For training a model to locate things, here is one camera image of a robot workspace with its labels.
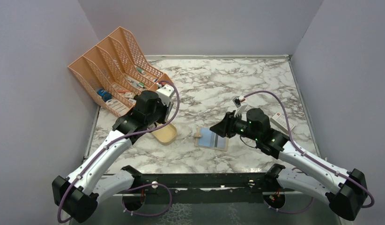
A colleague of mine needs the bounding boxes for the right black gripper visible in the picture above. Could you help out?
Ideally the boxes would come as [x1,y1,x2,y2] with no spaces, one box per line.
[210,110,260,142]

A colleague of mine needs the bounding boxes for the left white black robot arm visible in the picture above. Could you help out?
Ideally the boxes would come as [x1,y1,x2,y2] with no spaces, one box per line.
[52,85,180,224]

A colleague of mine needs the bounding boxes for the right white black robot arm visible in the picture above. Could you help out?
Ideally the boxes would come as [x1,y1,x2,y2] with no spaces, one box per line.
[210,108,369,221]

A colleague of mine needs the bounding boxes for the white card box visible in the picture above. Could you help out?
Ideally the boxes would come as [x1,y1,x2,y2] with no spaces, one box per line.
[270,112,295,134]

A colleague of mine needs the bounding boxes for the beige oval tray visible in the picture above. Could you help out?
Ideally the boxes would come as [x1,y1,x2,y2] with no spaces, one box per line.
[151,123,178,145]

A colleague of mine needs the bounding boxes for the green marker pen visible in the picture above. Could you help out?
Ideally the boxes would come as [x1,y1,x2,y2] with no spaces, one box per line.
[136,67,147,75]

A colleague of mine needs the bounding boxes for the blue tape roll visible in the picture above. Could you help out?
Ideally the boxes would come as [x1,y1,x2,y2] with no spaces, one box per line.
[96,89,112,102]

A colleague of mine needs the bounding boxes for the orange plastic desk organizer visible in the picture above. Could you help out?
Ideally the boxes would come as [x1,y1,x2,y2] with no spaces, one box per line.
[68,27,171,117]

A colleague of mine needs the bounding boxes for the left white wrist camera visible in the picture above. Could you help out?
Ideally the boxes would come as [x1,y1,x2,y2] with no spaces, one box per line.
[155,84,175,106]

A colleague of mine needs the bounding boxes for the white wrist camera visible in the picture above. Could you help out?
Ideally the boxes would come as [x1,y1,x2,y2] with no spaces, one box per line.
[155,84,175,106]
[232,96,247,117]

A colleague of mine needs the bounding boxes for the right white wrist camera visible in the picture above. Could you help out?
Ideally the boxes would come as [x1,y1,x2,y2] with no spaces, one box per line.
[232,96,247,117]

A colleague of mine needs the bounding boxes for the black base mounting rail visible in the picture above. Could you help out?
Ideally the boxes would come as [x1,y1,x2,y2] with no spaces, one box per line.
[120,172,285,204]

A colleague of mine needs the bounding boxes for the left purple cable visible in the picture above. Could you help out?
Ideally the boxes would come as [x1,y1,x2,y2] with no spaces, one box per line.
[57,81,181,224]

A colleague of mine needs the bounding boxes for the purple cable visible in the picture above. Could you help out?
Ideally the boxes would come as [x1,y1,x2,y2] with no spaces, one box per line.
[57,81,181,224]
[239,90,375,215]

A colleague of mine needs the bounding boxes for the aluminium frame profile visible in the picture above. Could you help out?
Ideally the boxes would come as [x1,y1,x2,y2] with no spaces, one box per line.
[67,174,116,197]

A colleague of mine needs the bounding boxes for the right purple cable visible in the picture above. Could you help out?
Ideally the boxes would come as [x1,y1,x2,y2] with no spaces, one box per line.
[239,90,375,215]

